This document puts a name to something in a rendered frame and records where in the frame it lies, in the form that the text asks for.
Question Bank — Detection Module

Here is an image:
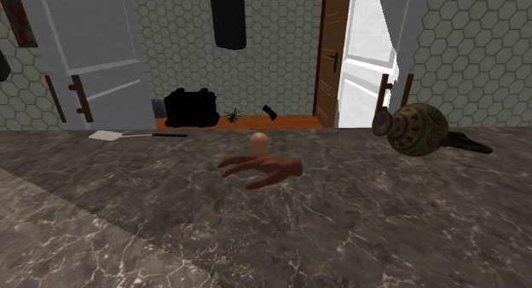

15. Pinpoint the flesh-coloured hand figure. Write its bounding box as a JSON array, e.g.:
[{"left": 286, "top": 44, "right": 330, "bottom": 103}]
[{"left": 217, "top": 153, "right": 304, "bottom": 192}]

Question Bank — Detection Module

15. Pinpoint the black bag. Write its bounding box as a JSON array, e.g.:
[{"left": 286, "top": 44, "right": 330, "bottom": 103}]
[{"left": 163, "top": 87, "right": 222, "bottom": 129}]

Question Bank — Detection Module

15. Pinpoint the small grey box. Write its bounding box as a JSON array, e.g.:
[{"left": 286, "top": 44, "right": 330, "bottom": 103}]
[{"left": 151, "top": 98, "right": 168, "bottom": 119}]

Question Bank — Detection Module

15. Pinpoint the brown wooden door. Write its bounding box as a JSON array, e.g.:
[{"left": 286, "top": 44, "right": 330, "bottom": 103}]
[{"left": 312, "top": 0, "right": 353, "bottom": 129}]

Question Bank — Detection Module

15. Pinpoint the black hanging cylinder shape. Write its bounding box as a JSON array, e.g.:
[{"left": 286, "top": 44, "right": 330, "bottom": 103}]
[{"left": 209, "top": 0, "right": 257, "bottom": 51}]

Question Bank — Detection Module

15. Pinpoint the patterned ceramic vase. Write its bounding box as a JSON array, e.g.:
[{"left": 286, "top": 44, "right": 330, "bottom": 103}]
[{"left": 371, "top": 102, "right": 450, "bottom": 158}]

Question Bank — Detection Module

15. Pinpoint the white door with brown handles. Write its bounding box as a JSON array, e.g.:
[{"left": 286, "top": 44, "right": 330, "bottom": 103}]
[
  {"left": 337, "top": 0, "right": 431, "bottom": 129},
  {"left": 16, "top": 0, "right": 158, "bottom": 130}
]

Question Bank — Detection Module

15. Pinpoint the white spatula with black handle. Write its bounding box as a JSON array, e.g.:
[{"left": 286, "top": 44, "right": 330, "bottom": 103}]
[{"left": 88, "top": 130, "right": 189, "bottom": 142}]

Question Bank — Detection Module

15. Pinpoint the black rounded wall object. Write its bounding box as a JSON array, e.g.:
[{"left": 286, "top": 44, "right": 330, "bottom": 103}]
[{"left": 0, "top": 49, "right": 13, "bottom": 83}]

